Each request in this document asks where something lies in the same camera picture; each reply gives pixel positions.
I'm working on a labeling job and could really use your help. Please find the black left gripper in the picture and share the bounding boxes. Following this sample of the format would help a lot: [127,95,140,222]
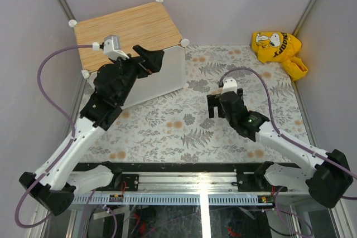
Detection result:
[110,45,164,105]

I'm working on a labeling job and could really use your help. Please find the translucent white cabinet door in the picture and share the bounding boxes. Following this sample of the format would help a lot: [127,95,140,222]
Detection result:
[122,46,186,109]

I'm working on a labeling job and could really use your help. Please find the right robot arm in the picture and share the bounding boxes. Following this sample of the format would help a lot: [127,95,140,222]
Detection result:
[206,89,353,208]

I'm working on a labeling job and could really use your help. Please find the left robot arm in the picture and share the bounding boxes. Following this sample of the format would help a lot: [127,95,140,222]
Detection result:
[19,43,165,216]

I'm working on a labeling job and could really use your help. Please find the wooden shoe cabinet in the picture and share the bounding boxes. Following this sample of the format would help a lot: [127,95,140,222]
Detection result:
[69,1,185,80]

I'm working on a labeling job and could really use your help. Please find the yellow Snoopy bag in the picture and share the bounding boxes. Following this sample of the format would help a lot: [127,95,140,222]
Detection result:
[251,32,308,81]

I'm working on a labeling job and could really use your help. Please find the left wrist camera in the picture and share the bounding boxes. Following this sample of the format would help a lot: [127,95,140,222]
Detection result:
[103,35,129,62]

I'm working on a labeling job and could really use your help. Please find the aluminium rail frame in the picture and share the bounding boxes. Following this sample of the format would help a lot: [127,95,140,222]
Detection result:
[40,162,356,237]

